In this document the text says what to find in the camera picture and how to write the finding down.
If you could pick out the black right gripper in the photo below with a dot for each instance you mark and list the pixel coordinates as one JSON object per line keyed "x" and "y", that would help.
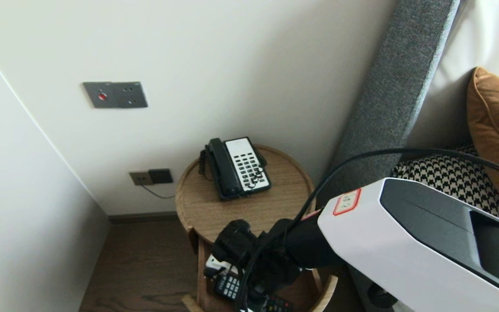
{"x": 236, "y": 242}

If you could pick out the grey wall switch panel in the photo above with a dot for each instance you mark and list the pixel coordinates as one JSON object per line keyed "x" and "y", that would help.
{"x": 119, "y": 95}

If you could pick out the grey fabric headboard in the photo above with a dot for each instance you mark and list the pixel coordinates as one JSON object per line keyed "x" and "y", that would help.
{"x": 388, "y": 86}

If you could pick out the beige wall data socket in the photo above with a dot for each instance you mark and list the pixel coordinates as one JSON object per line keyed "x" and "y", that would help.
{"x": 140, "y": 178}

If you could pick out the black telephone handset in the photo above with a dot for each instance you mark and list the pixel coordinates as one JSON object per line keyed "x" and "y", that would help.
{"x": 222, "y": 169}

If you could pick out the grey fabric bed frame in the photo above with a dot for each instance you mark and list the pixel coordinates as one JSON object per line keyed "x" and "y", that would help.
{"x": 358, "y": 290}

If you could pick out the black telephone base white keypad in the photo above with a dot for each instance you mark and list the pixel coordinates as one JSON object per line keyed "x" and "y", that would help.
{"x": 245, "y": 167}

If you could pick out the beige upholstered headboard panel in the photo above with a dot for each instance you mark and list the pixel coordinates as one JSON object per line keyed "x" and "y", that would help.
{"x": 440, "y": 117}

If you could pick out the black TV remote control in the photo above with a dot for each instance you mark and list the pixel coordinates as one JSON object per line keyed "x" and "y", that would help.
{"x": 228, "y": 287}

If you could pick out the dark grey power socket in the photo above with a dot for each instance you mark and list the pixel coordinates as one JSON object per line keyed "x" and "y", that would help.
{"x": 161, "y": 176}

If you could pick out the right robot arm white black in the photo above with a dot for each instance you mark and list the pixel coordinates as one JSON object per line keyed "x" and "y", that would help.
{"x": 405, "y": 242}

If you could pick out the brown wooden baseboard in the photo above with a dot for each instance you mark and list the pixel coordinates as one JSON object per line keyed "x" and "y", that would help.
{"x": 145, "y": 217}

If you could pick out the black white houndstooth pillow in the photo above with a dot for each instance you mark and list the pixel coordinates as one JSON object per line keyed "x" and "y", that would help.
{"x": 457, "y": 177}

